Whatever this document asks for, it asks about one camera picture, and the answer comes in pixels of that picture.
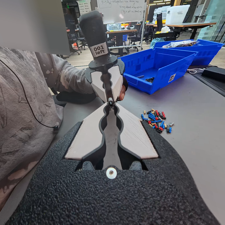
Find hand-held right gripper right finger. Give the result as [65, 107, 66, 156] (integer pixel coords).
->
[114, 102, 159, 160]

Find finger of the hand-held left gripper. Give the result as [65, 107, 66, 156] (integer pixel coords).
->
[108, 65, 123, 102]
[90, 71, 108, 103]

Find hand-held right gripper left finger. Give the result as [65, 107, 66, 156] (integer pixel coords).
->
[64, 102, 109, 160]

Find person's left forearm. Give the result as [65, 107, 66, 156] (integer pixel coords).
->
[35, 52, 94, 94]

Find grey desk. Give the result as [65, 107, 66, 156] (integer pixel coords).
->
[0, 65, 225, 225]

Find person's left hand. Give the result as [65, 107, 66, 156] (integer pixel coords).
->
[117, 84, 126, 102]

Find small whiteboard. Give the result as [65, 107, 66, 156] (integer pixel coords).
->
[77, 0, 92, 16]

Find pile of small lego pins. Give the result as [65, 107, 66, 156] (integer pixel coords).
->
[141, 109, 175, 133]

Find large whiteboard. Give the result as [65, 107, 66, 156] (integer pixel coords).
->
[97, 0, 147, 24]

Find loose dark lego beams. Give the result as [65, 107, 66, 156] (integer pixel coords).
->
[137, 76, 155, 83]

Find blue plastic bin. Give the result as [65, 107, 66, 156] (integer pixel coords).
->
[120, 47, 199, 95]
[154, 39, 224, 66]

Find teal plastic bag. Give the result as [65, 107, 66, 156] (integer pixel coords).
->
[149, 38, 165, 50]

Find person's grey patterned hoodie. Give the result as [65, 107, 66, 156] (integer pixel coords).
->
[0, 47, 64, 210]

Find clear bag of lego parts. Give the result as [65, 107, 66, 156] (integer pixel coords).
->
[162, 40, 200, 49]

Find white storage boxes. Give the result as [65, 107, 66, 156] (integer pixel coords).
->
[154, 5, 191, 25]

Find wooden work table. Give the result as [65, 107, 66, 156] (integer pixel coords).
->
[153, 22, 217, 40]

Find black power adapter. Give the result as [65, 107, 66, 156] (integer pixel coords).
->
[202, 66, 225, 78]

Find black hoodie drawstring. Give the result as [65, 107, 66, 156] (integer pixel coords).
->
[0, 59, 59, 132]

